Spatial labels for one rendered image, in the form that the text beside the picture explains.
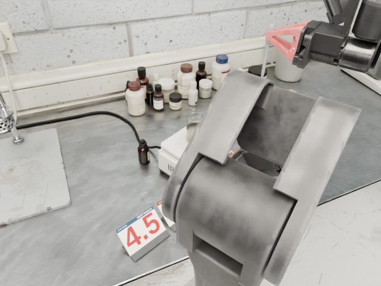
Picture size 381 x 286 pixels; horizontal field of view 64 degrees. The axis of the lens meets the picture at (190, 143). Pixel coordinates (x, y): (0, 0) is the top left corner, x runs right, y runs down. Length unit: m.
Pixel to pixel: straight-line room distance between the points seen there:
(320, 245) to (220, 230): 0.53
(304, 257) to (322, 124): 0.50
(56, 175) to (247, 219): 0.67
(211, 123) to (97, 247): 0.50
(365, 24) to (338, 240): 0.42
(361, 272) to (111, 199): 0.54
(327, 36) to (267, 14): 0.67
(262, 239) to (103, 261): 0.49
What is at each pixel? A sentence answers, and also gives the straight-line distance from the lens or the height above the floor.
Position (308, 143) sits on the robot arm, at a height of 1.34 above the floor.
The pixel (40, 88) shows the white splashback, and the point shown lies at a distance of 1.04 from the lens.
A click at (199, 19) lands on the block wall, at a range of 1.13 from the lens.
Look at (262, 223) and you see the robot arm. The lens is 0.19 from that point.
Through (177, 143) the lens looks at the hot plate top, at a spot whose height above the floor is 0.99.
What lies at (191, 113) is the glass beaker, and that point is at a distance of 0.72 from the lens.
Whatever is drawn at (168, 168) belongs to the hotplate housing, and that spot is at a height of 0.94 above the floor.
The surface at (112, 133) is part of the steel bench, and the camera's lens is 0.92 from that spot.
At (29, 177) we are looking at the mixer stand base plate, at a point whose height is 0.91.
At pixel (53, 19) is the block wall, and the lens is 1.01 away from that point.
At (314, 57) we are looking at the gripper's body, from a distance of 0.66.
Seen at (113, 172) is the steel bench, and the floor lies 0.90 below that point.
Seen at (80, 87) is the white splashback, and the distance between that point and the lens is 1.05.
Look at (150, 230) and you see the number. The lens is 0.66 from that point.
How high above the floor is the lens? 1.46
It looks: 40 degrees down
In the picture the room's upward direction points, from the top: 2 degrees clockwise
